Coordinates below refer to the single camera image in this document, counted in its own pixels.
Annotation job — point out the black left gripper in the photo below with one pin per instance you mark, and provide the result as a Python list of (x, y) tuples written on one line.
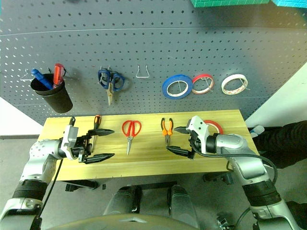
[(82, 146)]

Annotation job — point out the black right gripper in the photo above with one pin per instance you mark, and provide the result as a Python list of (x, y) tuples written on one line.
[(194, 143)]

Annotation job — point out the orange black needle nose pliers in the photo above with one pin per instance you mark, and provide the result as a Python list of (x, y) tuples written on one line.
[(168, 134)]

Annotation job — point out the red tape roll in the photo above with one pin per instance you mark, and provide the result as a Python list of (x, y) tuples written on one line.
[(217, 124), (202, 76)]

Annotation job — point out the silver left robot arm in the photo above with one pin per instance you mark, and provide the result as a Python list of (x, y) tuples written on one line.
[(40, 153)]

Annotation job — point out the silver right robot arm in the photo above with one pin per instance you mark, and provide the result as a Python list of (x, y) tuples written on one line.
[(242, 148)]

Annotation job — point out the grey metal pegboard wall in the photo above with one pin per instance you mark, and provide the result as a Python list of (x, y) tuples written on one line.
[(153, 36)]

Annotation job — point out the black table foot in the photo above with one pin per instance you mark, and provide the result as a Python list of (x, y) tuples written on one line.
[(218, 178), (80, 185)]

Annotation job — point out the black table crossbar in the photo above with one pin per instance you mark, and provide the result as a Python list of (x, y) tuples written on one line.
[(158, 185)]

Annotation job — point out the blue tape roll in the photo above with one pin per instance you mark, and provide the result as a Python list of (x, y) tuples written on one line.
[(165, 87)]

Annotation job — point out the grey rounded robot leg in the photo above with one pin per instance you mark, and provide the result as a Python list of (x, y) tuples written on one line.
[(124, 201), (182, 203)]

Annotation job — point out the black plastic pen cup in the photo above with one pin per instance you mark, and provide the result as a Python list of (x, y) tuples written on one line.
[(56, 98)]

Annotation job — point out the white blue shoe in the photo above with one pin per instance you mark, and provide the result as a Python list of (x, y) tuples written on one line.
[(257, 130)]

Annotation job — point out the dark olive rounded shape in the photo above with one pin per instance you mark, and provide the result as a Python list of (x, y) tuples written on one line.
[(96, 224)]

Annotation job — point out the white tape roll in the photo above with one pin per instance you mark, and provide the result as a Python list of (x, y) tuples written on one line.
[(235, 76)]

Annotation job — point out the blue marker pen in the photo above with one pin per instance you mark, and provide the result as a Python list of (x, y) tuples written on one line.
[(42, 77)]

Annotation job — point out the person in black clothing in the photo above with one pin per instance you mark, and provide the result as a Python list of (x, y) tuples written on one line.
[(283, 143)]

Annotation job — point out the green brick pattern box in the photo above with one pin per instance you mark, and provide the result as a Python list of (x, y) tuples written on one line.
[(227, 3)]

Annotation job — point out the cyan brick pattern box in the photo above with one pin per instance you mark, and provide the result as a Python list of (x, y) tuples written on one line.
[(290, 2)]

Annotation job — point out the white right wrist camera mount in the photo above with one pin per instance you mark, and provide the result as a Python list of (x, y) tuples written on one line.
[(200, 129)]

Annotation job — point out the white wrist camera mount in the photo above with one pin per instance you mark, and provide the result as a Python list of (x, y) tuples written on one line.
[(200, 129), (69, 141)]

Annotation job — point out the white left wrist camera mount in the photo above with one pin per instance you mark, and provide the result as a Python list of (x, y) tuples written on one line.
[(69, 141)]

